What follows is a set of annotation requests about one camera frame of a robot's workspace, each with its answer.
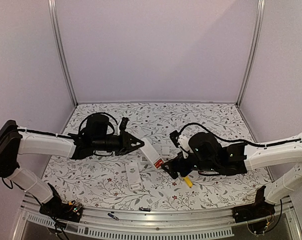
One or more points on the aluminium front rail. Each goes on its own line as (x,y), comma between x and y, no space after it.
(203,224)

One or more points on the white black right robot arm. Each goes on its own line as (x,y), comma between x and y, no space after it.
(205,151)

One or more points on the white remote control with batteries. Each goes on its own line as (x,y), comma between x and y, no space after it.
(144,160)

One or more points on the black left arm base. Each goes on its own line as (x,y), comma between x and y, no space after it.
(57,209)

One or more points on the dark battery on rail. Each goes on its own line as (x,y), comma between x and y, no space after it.
(144,209)

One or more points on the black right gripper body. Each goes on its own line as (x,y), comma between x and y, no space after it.
(184,170)

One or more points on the blue battery on rail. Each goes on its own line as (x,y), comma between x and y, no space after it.
(111,214)

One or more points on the white air conditioner remote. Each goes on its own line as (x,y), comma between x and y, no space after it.
(133,177)

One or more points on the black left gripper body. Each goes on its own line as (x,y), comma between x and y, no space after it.
(118,148)

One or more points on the aluminium frame post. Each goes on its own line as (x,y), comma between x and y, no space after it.
(253,50)
(60,51)

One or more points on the yellow handled screwdriver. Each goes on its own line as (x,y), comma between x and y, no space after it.
(188,182)

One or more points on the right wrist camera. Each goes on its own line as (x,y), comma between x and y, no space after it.
(180,141)

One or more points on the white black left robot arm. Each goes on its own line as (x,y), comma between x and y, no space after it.
(95,134)

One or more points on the floral patterned table mat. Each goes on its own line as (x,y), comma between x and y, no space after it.
(101,181)

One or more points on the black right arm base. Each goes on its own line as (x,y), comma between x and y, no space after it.
(252,211)

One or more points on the small white battery cover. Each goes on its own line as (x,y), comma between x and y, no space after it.
(165,150)

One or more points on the left aluminium frame post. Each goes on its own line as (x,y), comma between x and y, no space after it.
(60,51)

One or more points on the right aluminium frame post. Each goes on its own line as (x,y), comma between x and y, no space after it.
(253,50)

